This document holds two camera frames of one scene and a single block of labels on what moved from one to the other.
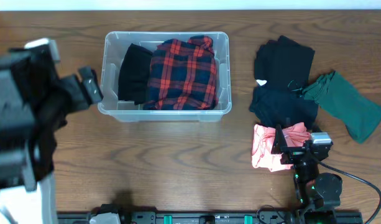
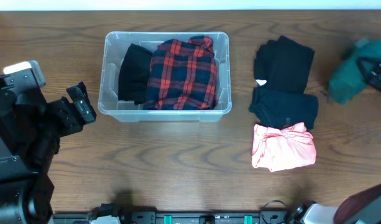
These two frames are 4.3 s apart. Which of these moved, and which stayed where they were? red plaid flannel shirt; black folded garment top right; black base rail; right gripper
Moved: right gripper
Stayed: black folded garment top right; red plaid flannel shirt; black base rail
